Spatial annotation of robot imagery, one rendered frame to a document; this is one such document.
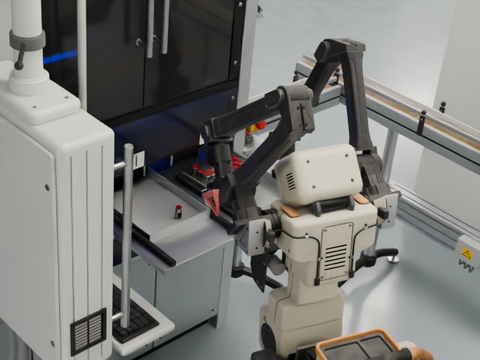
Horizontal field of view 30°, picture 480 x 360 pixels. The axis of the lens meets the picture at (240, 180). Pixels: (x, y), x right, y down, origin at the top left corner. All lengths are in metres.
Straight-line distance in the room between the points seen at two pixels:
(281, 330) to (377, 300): 1.55
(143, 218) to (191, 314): 0.82
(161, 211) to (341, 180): 0.80
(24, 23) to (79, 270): 0.64
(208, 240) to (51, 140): 0.96
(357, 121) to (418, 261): 1.91
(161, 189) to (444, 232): 1.31
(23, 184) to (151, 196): 0.94
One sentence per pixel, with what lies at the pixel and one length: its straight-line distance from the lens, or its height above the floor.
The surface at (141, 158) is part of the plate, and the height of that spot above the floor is 1.03.
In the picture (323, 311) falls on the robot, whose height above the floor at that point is 0.86.
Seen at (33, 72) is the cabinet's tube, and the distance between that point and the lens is 2.28.
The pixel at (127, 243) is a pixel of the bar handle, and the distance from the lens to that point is 2.43.
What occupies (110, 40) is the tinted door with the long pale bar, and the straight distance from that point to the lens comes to 2.84.
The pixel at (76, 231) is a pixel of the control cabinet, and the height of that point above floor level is 1.30.
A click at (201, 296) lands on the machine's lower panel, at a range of 3.75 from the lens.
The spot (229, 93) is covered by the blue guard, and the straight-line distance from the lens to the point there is 3.28.
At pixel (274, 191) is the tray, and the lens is 3.25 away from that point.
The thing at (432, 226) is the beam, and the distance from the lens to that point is 3.94.
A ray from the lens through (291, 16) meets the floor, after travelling 7.24.
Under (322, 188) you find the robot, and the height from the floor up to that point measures 1.31.
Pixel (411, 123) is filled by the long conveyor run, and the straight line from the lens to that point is 3.80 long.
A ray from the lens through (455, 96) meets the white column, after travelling 4.41.
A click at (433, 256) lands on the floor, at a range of 4.63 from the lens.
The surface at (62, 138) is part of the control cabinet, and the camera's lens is 2.17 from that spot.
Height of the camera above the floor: 2.62
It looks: 32 degrees down
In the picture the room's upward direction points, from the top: 6 degrees clockwise
